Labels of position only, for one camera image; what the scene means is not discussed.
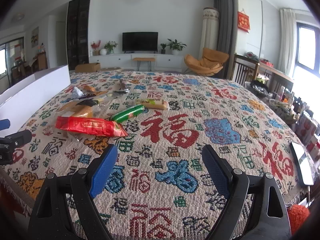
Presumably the red snack packet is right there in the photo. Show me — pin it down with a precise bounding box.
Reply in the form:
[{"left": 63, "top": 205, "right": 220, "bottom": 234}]
[{"left": 55, "top": 116, "right": 127, "bottom": 137}]

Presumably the green sausage stick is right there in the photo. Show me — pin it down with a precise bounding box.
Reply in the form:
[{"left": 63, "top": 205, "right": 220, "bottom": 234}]
[{"left": 110, "top": 105, "right": 145, "bottom": 124}]

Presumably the white tv cabinet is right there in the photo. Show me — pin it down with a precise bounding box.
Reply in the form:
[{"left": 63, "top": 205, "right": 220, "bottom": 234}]
[{"left": 89, "top": 53, "right": 187, "bottom": 73}]

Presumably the patterned woven tablecloth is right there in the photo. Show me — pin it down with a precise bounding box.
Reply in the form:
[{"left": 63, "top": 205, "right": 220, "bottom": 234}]
[{"left": 1, "top": 71, "right": 304, "bottom": 239}]

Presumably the dark tall cabinet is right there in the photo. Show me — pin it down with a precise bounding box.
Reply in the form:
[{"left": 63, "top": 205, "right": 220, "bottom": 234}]
[{"left": 66, "top": 0, "right": 91, "bottom": 70}]

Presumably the bread in green wrapper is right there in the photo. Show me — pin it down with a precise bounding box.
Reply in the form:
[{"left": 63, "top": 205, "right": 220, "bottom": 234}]
[{"left": 136, "top": 99, "right": 169, "bottom": 110}]

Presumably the small bread bun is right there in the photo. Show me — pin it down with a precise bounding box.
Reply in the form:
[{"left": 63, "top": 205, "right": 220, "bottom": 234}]
[{"left": 83, "top": 85, "right": 108, "bottom": 96}]

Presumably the brown hawthorn roll stick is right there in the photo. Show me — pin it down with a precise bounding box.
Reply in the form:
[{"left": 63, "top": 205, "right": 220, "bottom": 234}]
[{"left": 118, "top": 80, "right": 130, "bottom": 93}]

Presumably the red flower vase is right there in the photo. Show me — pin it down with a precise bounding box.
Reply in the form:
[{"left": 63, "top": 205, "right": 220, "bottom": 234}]
[{"left": 91, "top": 40, "right": 101, "bottom": 56}]

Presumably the orange lounge chair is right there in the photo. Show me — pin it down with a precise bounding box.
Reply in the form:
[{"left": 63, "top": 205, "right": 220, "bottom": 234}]
[{"left": 184, "top": 48, "right": 229, "bottom": 76}]

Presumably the red wall hanging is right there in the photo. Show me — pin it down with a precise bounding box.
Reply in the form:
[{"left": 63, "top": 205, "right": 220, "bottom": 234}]
[{"left": 238, "top": 11, "right": 250, "bottom": 33}]

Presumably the clear-wrapped sponge cake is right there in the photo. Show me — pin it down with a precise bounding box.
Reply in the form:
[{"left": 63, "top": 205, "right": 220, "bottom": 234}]
[{"left": 56, "top": 99, "right": 105, "bottom": 118}]

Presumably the green potted plant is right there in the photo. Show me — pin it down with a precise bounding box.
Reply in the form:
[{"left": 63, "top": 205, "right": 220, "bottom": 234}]
[{"left": 168, "top": 39, "right": 187, "bottom": 56}]

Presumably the black flat television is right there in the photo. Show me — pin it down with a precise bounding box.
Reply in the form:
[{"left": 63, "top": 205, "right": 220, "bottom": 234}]
[{"left": 122, "top": 32, "right": 158, "bottom": 53}]

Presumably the small potted plant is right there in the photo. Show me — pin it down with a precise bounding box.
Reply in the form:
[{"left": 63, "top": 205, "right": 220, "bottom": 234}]
[{"left": 160, "top": 43, "right": 167, "bottom": 54}]

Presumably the cardboard box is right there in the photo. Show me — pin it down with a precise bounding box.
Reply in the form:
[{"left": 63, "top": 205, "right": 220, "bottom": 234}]
[{"left": 75, "top": 62, "right": 101, "bottom": 73}]

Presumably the silver foil snack packet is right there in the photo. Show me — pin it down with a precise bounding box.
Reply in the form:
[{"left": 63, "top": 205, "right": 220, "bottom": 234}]
[{"left": 71, "top": 86, "right": 85, "bottom": 100}]

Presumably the leafy plant white vase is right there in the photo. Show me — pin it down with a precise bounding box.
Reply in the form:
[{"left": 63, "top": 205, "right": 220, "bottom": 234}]
[{"left": 104, "top": 41, "right": 118, "bottom": 54}]

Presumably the white storage box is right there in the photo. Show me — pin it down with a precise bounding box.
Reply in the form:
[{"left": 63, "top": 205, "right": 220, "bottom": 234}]
[{"left": 1, "top": 66, "right": 71, "bottom": 137}]

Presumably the dark wooden chair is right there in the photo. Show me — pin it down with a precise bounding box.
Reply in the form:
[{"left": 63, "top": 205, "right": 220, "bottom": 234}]
[{"left": 231, "top": 54, "right": 260, "bottom": 86}]

